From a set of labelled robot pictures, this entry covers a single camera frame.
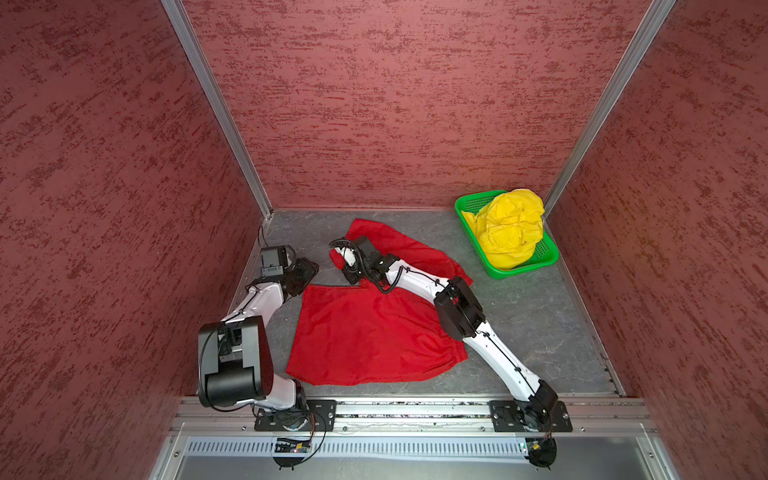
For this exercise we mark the right small circuit board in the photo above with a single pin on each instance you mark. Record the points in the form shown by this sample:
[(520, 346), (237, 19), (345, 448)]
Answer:
[(541, 453)]

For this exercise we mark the yellow shorts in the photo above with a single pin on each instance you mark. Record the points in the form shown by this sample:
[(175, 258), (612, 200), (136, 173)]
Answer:
[(508, 228)]

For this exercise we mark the left aluminium corner post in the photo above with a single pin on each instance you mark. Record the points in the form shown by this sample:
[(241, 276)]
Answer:
[(185, 33)]

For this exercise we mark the small circuit board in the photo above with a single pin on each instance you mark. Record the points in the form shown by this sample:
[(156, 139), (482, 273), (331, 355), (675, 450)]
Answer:
[(541, 453), (293, 446)]

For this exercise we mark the aluminium corner post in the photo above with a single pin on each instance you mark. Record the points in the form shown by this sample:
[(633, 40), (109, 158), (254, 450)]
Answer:
[(185, 33), (643, 37)]

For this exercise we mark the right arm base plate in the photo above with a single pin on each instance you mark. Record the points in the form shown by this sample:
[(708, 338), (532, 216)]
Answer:
[(510, 415)]

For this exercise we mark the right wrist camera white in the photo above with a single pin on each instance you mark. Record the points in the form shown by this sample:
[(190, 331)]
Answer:
[(347, 251)]

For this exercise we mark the right aluminium corner post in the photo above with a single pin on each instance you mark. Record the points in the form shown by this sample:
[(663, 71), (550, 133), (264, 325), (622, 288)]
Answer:
[(643, 37)]

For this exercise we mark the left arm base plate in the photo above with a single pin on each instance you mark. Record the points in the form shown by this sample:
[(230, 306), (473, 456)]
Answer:
[(305, 416)]

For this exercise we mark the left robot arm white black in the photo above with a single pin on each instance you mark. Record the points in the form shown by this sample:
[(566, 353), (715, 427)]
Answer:
[(235, 364)]

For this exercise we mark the green plastic basket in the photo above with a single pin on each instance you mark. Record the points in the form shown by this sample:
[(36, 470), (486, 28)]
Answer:
[(546, 253)]

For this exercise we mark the slotted cable duct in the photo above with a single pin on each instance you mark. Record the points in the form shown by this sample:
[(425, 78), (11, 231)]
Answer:
[(416, 448)]

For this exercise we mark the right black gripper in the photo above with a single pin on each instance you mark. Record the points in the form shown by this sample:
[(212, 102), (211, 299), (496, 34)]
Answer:
[(353, 275)]

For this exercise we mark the left small circuit board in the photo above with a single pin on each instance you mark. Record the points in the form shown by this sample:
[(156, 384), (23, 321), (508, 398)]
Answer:
[(293, 446)]

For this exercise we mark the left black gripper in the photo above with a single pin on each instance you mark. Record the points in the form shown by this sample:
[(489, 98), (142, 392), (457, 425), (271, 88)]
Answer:
[(308, 269)]

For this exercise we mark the aluminium mounting rail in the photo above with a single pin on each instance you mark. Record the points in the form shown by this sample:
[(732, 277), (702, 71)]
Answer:
[(461, 415)]

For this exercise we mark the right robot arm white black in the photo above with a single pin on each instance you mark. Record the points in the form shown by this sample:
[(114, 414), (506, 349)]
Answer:
[(461, 317)]

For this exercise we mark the red shorts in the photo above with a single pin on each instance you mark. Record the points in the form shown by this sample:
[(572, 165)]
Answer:
[(353, 335)]

